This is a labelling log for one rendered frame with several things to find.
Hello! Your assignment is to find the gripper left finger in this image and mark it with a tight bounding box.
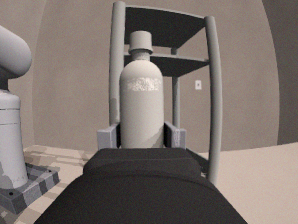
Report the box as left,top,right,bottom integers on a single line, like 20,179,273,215
97,122,121,151

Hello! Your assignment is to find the grey bottle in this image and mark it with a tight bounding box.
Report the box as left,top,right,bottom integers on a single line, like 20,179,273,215
119,31,164,148

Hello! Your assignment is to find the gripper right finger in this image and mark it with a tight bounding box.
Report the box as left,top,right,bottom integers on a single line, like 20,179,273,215
164,121,186,150

